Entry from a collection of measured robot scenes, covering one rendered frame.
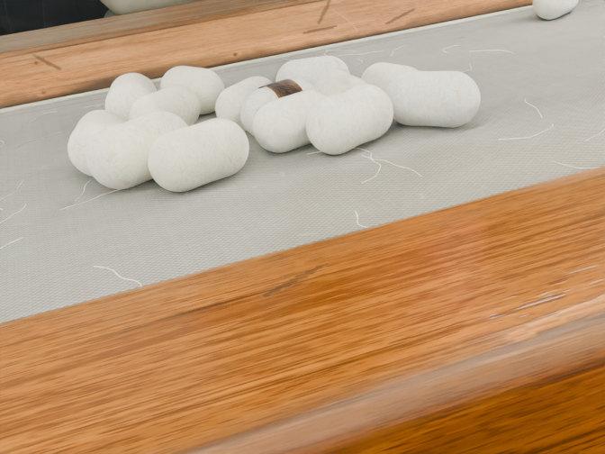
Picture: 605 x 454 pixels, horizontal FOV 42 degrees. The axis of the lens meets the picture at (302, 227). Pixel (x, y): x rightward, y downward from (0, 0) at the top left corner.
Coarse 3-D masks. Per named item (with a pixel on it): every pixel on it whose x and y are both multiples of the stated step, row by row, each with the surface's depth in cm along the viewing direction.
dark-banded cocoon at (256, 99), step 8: (296, 80) 30; (304, 80) 30; (264, 88) 29; (304, 88) 30; (312, 88) 30; (248, 96) 29; (256, 96) 29; (264, 96) 29; (272, 96) 29; (248, 104) 29; (256, 104) 29; (240, 112) 29; (248, 112) 29; (256, 112) 29; (248, 120) 29; (248, 128) 29
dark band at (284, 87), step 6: (270, 84) 29; (276, 84) 29; (282, 84) 29; (288, 84) 29; (294, 84) 30; (276, 90) 29; (282, 90) 29; (288, 90) 29; (294, 90) 29; (300, 90) 29; (282, 96) 29
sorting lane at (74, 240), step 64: (256, 64) 43; (448, 64) 37; (512, 64) 36; (576, 64) 34; (0, 128) 37; (64, 128) 36; (448, 128) 28; (512, 128) 27; (576, 128) 26; (0, 192) 28; (64, 192) 27; (128, 192) 26; (192, 192) 25; (256, 192) 25; (320, 192) 24; (384, 192) 23; (448, 192) 22; (0, 256) 22; (64, 256) 22; (128, 256) 21; (192, 256) 21; (256, 256) 20; (0, 320) 19
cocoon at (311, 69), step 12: (300, 60) 34; (312, 60) 33; (324, 60) 33; (336, 60) 33; (288, 72) 33; (300, 72) 33; (312, 72) 33; (324, 72) 33; (348, 72) 34; (312, 84) 33
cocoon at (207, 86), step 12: (168, 72) 35; (180, 72) 34; (192, 72) 34; (204, 72) 34; (168, 84) 34; (180, 84) 34; (192, 84) 33; (204, 84) 33; (216, 84) 33; (204, 96) 33; (216, 96) 34; (204, 108) 34
